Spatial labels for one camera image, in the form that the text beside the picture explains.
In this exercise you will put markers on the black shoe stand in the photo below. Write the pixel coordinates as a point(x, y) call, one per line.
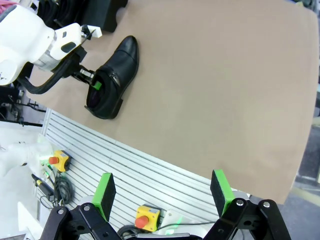
point(105, 15)

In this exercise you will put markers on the black metal frame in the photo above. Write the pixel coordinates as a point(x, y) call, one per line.
point(15, 97)

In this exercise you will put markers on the ribbed aluminium base plate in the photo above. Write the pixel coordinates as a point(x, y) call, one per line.
point(150, 180)

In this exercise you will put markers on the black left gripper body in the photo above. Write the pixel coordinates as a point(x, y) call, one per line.
point(79, 55)

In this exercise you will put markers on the pink folded cloth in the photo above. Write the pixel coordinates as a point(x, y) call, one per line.
point(3, 2)

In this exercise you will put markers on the black yellow handheld switch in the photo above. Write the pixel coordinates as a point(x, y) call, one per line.
point(43, 186)

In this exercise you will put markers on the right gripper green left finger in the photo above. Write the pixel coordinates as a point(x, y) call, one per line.
point(103, 197)

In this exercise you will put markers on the yellow emergency stop button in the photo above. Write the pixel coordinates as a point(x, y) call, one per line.
point(61, 162)
point(150, 215)

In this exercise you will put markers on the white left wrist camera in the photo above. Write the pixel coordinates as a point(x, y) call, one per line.
point(93, 31)

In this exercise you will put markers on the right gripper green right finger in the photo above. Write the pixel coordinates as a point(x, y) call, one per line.
point(221, 195)

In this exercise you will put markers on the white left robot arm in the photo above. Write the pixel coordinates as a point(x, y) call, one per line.
point(22, 37)

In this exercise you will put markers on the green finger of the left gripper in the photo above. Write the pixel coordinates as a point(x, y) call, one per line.
point(86, 74)

